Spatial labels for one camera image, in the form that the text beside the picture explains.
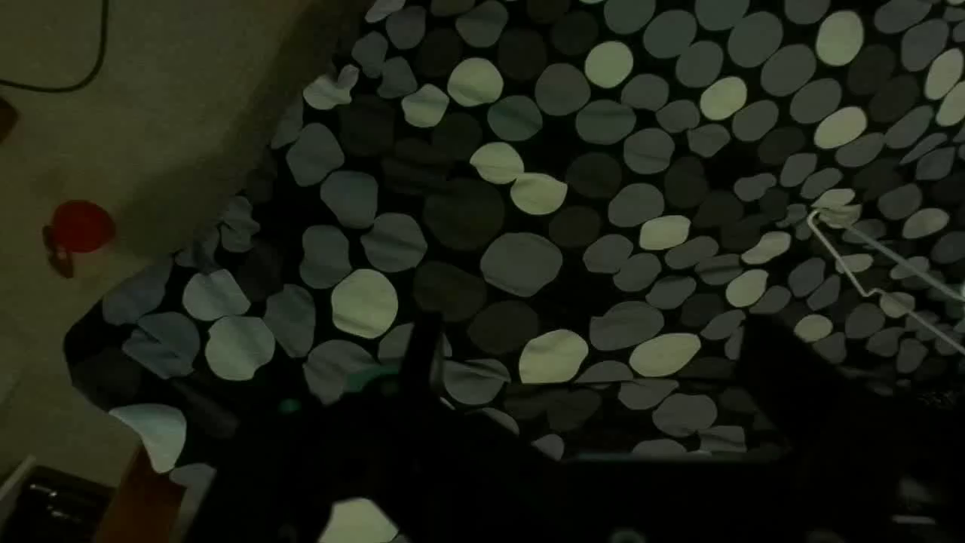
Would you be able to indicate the black grey dotted blanket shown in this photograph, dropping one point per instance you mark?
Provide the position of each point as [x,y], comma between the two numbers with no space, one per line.
[595,198]

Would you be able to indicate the wooden crate with green light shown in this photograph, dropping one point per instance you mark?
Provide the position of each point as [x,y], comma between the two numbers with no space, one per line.
[47,505]

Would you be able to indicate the white mattress sheet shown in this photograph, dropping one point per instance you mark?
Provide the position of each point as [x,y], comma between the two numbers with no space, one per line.
[153,111]

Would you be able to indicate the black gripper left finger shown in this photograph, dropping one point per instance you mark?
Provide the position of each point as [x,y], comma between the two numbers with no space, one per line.
[389,445]

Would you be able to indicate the red round object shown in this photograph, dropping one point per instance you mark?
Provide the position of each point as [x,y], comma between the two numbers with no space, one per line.
[78,227]

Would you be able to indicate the white wire shelf rack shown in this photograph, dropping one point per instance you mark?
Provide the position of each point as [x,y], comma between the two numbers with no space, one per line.
[844,220]

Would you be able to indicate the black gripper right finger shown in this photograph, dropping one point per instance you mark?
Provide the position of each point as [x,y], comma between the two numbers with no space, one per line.
[847,442]

